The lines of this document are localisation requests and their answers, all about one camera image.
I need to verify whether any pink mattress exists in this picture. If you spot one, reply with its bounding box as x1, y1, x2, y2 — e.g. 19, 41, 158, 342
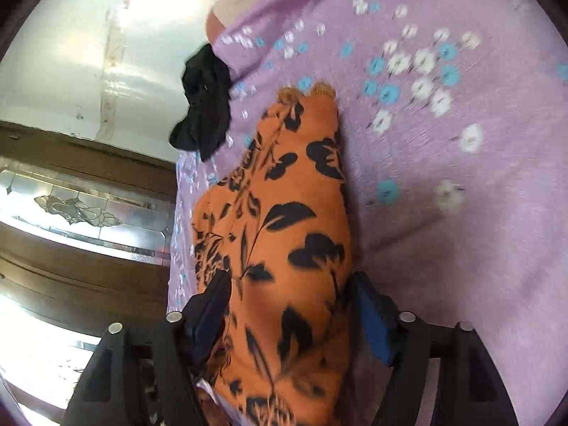
205, 0, 285, 47

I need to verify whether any wooden door with glass panel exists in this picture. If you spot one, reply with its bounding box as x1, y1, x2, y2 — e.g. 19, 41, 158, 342
0, 120, 184, 409

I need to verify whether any black cloth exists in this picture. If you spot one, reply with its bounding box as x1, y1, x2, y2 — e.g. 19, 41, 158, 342
169, 44, 234, 163

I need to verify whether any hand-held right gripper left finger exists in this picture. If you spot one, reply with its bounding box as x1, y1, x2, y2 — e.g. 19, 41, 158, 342
62, 270, 233, 426

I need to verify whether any purple floral blanket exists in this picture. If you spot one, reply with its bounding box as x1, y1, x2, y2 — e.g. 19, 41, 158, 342
166, 0, 568, 426

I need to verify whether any orange black floral garment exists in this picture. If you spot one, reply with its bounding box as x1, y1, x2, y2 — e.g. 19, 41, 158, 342
191, 84, 356, 426

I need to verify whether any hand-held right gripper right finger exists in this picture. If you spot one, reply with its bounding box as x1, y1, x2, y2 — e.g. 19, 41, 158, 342
350, 270, 520, 426

